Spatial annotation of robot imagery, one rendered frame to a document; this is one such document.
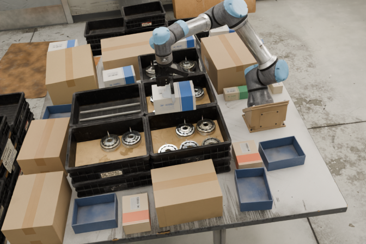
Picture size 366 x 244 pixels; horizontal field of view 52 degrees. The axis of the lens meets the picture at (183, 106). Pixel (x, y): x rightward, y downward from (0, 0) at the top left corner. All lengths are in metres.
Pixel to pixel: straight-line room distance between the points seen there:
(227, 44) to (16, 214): 1.62
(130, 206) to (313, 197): 0.87
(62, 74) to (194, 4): 2.65
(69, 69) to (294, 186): 1.55
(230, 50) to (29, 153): 1.37
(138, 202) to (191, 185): 0.27
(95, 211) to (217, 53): 1.24
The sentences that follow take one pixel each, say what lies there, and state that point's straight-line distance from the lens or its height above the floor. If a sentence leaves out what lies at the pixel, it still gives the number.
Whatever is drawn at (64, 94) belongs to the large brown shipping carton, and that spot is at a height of 0.80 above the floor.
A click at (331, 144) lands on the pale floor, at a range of 3.22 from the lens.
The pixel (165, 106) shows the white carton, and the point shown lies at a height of 1.09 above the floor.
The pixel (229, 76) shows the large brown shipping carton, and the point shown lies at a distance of 2.39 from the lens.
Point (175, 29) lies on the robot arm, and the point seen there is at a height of 1.44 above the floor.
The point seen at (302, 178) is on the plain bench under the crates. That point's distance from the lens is 2.02.
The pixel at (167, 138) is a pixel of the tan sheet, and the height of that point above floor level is 0.83.
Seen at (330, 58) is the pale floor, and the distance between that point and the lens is 4.20.
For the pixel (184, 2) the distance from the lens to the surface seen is 4.79.
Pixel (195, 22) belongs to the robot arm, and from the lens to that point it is 1.94.
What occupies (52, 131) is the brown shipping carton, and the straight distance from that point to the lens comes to 2.18.
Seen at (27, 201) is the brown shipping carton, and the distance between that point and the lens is 1.90.
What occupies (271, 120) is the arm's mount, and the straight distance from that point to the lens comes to 2.18.
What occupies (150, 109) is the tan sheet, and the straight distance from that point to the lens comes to 2.19.
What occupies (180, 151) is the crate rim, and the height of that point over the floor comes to 0.93.
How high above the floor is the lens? 2.25
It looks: 41 degrees down
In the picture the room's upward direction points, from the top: 5 degrees counter-clockwise
